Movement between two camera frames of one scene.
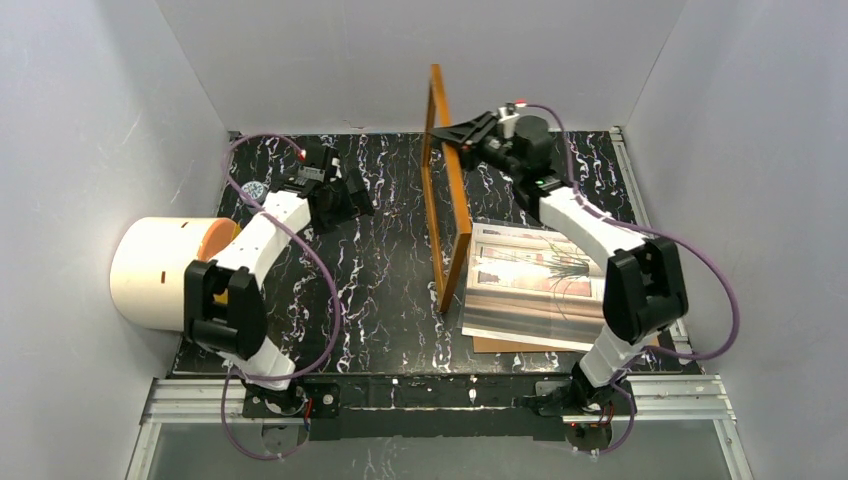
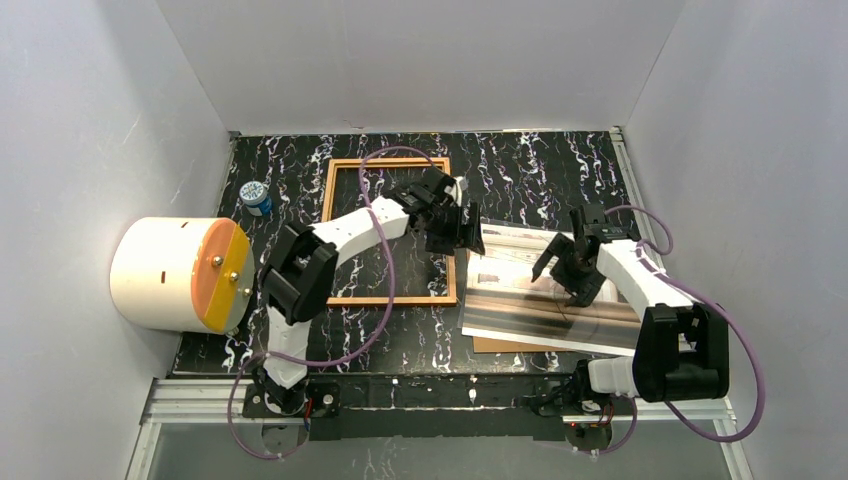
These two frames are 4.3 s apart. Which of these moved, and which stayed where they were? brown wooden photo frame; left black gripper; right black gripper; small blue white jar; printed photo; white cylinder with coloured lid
Moved: right black gripper; left black gripper; brown wooden photo frame
Stayed: printed photo; white cylinder with coloured lid; small blue white jar
